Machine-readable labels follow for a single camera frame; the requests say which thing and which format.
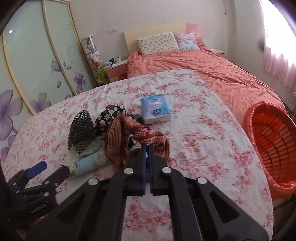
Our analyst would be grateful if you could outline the brown striped cloth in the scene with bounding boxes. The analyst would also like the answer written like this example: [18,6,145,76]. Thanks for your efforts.
[104,115,170,172]

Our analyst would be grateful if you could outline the blue tissue pack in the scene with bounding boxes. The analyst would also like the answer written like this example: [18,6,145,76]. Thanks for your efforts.
[141,94,171,125]

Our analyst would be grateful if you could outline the black daisy print cloth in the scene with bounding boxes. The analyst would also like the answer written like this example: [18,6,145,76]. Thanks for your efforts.
[93,104,126,140]

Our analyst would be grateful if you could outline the black white checkered cloth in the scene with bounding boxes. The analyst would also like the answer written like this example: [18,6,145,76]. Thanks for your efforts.
[68,110,96,154]

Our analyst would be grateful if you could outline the floral pink tablecloth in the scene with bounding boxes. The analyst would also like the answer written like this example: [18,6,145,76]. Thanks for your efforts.
[3,68,274,241]

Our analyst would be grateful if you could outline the pink white nightstand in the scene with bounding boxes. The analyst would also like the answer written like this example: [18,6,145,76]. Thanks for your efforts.
[106,59,128,82]

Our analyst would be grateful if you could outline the white mug on nightstand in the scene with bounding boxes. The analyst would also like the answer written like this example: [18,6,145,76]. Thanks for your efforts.
[114,57,121,63]

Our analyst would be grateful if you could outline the salmon pink bed duvet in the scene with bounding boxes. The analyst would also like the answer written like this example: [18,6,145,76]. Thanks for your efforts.
[127,48,285,125]

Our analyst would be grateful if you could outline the plush toy display tube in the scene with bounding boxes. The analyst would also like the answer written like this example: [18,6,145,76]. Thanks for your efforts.
[82,35,109,85]

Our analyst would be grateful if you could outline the floral white pillow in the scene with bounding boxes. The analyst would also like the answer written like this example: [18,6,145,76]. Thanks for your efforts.
[137,32,179,57]

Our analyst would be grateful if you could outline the glass floral wardrobe doors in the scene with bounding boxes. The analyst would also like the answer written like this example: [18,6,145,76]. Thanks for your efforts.
[1,1,96,161]

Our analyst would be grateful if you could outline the striped pink pillow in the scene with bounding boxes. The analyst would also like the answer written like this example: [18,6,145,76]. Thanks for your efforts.
[174,32,200,51]

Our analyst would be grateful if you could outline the beige pink headboard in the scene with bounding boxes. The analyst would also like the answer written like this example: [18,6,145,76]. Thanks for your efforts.
[123,22,204,55]

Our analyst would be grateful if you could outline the far bedside nightstand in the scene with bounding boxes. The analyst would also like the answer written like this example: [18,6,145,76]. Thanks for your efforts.
[209,48,225,58]

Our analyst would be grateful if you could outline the red plastic laundry basket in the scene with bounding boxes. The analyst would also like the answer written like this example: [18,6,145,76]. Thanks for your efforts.
[243,101,295,200]

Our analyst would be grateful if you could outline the pink window curtain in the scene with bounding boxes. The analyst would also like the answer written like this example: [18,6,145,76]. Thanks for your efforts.
[260,1,295,90]

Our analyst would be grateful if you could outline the white wall outlet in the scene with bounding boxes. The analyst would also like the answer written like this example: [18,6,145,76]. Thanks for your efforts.
[108,28,117,34]

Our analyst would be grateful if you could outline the white wire rack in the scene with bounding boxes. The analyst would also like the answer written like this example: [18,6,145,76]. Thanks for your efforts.
[285,86,296,116]

